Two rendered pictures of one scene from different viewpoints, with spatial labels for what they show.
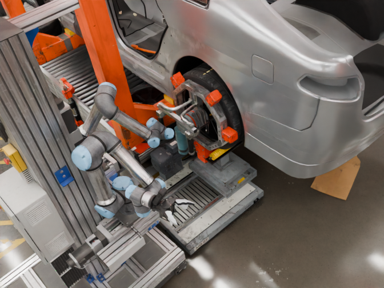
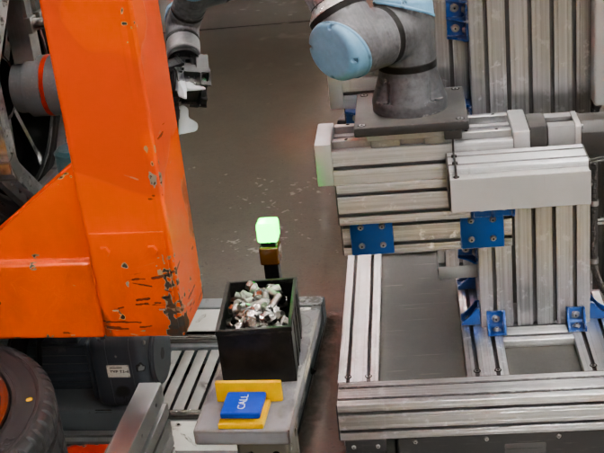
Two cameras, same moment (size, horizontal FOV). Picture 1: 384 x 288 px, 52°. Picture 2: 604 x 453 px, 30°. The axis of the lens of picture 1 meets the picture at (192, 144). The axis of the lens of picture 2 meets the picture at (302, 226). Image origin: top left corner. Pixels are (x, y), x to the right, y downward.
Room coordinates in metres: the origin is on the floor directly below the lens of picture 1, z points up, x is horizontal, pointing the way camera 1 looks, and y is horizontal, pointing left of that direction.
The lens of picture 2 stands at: (3.70, 2.10, 1.54)
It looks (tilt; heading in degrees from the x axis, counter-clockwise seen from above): 24 degrees down; 225
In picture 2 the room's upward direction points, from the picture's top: 6 degrees counter-clockwise
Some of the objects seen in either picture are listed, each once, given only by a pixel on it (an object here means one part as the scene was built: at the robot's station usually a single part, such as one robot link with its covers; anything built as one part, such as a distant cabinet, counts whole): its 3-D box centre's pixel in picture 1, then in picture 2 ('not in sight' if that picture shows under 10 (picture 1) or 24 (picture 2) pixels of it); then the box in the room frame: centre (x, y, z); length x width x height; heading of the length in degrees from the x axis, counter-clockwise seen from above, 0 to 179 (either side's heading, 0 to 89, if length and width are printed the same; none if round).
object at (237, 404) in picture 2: not in sight; (244, 407); (2.60, 0.82, 0.47); 0.07 x 0.07 x 0.02; 34
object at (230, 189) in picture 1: (222, 169); not in sight; (2.40, -0.23, 0.13); 0.50 x 0.36 x 0.10; 34
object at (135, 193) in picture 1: (137, 194); not in sight; (1.32, 0.31, 1.21); 0.11 x 0.08 x 0.09; 52
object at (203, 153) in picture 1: (207, 148); not in sight; (2.33, -0.12, 0.48); 0.16 x 0.12 x 0.17; 124
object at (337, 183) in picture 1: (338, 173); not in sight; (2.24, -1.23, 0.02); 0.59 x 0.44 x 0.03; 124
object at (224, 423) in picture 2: not in sight; (244, 413); (2.60, 0.82, 0.45); 0.08 x 0.08 x 0.01; 34
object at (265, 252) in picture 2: not in sight; (270, 253); (2.29, 0.61, 0.59); 0.04 x 0.04 x 0.04; 34
